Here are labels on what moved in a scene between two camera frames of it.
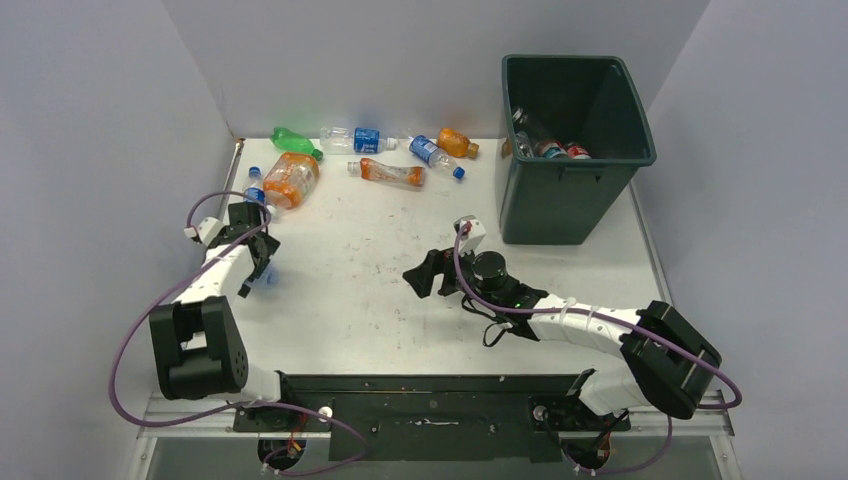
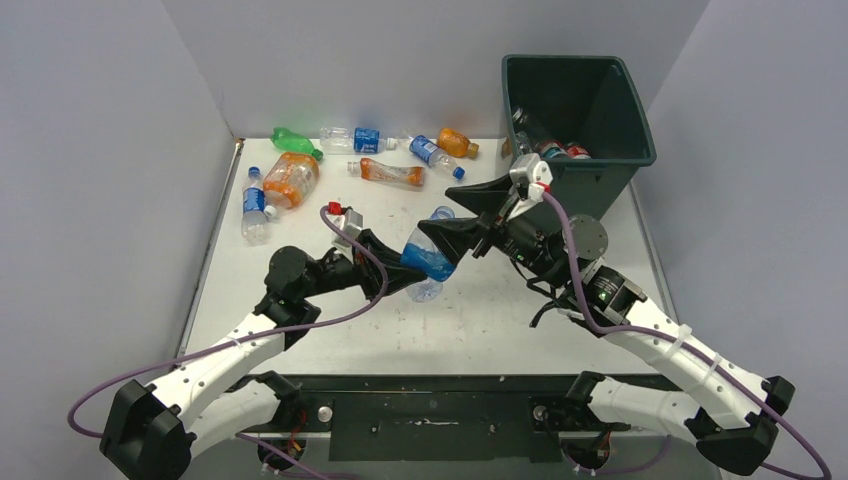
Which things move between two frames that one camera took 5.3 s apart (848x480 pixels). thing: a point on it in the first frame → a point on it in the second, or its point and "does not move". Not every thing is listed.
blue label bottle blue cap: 430,152 does not move
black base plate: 440,417 does not move
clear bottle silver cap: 524,146 does not move
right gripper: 437,262 → 455,236
